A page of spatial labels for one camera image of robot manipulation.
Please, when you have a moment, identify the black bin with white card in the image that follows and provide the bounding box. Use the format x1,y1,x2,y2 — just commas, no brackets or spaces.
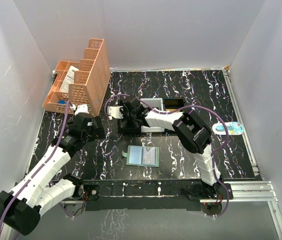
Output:
119,99,143,135

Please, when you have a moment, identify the white plastic bin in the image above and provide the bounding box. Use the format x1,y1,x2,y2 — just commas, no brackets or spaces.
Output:
140,98,165,133

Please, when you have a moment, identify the green card holder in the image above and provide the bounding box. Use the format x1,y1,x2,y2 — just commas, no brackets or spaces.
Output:
122,145,160,168

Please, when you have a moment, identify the black bin with gold card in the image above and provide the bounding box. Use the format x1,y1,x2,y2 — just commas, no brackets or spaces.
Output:
163,98,185,111

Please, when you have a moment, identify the patterned silver card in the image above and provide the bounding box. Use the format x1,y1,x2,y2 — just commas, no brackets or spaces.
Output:
142,147,159,166

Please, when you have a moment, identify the peach plastic desk organizer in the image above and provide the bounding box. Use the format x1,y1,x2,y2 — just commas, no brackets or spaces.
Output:
42,38,111,116

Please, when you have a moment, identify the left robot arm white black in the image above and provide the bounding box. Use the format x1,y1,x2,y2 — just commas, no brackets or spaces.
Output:
0,102,105,237

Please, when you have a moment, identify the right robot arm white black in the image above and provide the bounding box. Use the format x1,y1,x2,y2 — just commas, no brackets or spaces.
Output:
104,94,224,199

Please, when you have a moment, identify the gold card in black bin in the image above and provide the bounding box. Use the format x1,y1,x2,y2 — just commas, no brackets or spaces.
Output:
166,108,182,113

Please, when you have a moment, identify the white paper packet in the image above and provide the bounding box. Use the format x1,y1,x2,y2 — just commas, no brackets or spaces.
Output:
59,65,79,93

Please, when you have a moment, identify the blue white oval package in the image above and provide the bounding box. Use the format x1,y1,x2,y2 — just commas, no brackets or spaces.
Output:
212,121,245,136

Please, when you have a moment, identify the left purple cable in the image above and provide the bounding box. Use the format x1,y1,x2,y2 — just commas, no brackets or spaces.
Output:
0,101,74,240

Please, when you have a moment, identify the purple cable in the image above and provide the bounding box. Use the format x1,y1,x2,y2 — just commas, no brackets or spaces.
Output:
0,101,74,240
104,93,231,218

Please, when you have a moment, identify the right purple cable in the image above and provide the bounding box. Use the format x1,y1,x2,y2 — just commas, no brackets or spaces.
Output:
104,93,231,218

